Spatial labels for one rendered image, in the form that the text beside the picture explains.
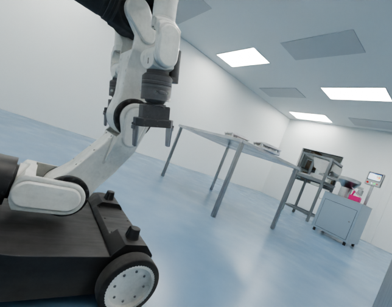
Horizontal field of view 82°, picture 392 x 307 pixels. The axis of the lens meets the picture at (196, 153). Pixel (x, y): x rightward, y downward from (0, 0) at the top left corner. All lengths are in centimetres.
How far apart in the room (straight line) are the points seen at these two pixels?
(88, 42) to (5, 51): 130
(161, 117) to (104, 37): 465
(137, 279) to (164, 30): 75
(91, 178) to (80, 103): 426
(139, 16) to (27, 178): 61
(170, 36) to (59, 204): 61
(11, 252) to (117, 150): 40
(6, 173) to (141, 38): 59
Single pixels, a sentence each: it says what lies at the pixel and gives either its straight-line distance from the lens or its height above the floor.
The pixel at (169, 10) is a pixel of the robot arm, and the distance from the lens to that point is 72.
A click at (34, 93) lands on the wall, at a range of 506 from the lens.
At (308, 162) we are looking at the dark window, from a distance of 835.
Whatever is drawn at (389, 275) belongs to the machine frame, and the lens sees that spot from 140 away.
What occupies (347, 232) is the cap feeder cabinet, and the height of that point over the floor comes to 23.
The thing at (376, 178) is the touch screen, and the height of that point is 128.
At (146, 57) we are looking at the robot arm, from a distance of 71.
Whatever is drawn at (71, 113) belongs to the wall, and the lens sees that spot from 510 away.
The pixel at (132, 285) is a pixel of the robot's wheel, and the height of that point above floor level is 10.
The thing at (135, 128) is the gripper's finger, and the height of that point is 58.
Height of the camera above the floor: 59
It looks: 1 degrees down
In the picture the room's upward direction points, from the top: 22 degrees clockwise
